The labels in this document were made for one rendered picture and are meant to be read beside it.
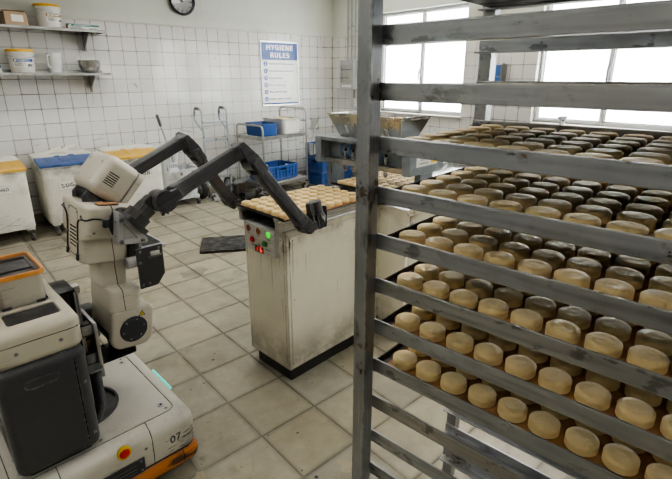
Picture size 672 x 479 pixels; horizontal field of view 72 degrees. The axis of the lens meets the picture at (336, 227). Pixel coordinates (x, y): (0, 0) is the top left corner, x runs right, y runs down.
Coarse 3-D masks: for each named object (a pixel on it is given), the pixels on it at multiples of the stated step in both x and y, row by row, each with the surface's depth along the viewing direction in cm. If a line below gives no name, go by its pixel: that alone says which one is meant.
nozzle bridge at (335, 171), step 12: (324, 144) 287; (336, 144) 286; (348, 144) 279; (324, 156) 289; (336, 156) 289; (348, 156) 282; (384, 156) 262; (396, 156) 256; (336, 168) 300; (384, 168) 258; (396, 168) 253; (408, 168) 242; (420, 168) 249; (432, 168) 257; (336, 180) 303
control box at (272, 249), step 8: (248, 224) 229; (256, 224) 226; (248, 232) 231; (264, 232) 221; (272, 232) 216; (248, 240) 232; (256, 240) 227; (264, 240) 222; (272, 240) 218; (264, 248) 224; (272, 248) 219; (272, 256) 221
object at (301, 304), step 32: (352, 224) 248; (256, 256) 236; (288, 256) 219; (320, 256) 235; (352, 256) 254; (256, 288) 243; (288, 288) 224; (320, 288) 240; (352, 288) 260; (256, 320) 250; (288, 320) 229; (320, 320) 246; (352, 320) 266; (288, 352) 235; (320, 352) 252
